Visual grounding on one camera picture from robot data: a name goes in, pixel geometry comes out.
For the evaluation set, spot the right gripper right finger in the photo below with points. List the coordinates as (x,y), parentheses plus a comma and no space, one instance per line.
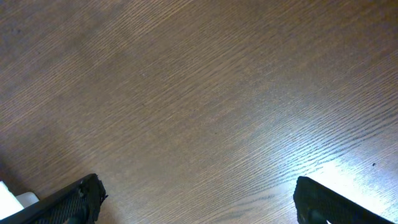
(316,203)

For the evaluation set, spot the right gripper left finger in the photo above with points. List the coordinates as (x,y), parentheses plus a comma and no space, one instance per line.
(79,202)

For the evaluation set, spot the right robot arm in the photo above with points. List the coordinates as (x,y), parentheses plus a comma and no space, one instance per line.
(11,204)

